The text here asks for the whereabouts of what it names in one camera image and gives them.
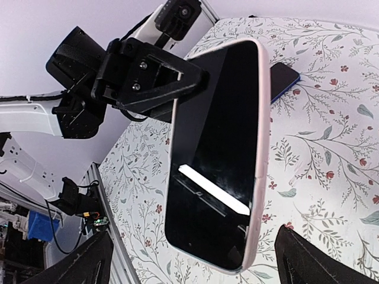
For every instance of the front aluminium rail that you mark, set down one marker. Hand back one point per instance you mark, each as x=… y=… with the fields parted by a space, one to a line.
x=121 y=267

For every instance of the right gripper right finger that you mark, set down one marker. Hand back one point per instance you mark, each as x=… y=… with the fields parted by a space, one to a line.
x=298 y=261

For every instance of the blue storage bin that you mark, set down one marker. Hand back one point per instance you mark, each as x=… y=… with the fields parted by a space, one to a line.
x=39 y=227

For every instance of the black smartphone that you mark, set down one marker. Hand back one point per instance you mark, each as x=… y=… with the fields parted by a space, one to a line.
x=219 y=159

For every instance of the left aluminium frame post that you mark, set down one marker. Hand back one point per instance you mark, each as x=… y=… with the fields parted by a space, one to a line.
x=209 y=11

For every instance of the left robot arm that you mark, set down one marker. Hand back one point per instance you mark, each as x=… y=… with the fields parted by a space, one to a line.
x=70 y=113

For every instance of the floral patterned table mat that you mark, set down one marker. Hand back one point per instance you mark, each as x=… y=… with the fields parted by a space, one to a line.
x=322 y=178

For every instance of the blue smartphone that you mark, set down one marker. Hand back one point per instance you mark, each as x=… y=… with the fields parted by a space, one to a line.
x=283 y=78

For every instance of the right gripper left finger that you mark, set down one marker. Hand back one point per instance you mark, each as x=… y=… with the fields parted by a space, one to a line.
x=89 y=263

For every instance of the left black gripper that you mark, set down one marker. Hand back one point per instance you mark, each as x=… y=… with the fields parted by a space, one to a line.
x=131 y=78

